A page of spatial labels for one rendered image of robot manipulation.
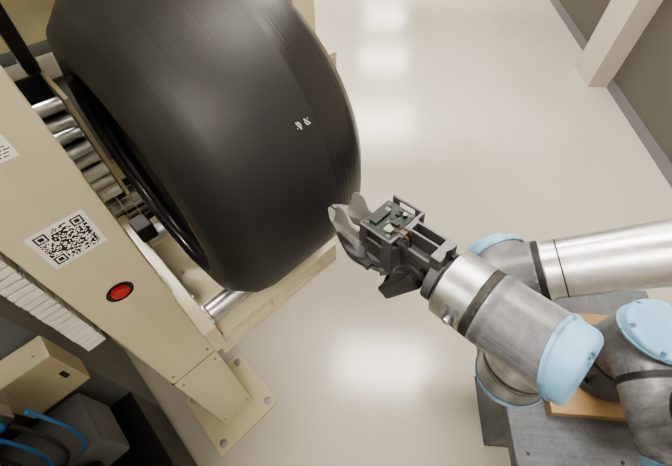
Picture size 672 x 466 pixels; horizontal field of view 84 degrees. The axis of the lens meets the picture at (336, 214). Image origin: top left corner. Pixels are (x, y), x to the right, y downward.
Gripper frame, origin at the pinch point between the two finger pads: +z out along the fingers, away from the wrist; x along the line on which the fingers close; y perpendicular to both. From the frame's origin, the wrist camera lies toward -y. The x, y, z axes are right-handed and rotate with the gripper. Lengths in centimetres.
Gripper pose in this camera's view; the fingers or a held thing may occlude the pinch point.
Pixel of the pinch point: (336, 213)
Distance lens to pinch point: 58.9
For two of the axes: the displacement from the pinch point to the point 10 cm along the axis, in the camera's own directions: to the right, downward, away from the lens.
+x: -7.1, 5.5, -4.4
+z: -7.0, -4.8, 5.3
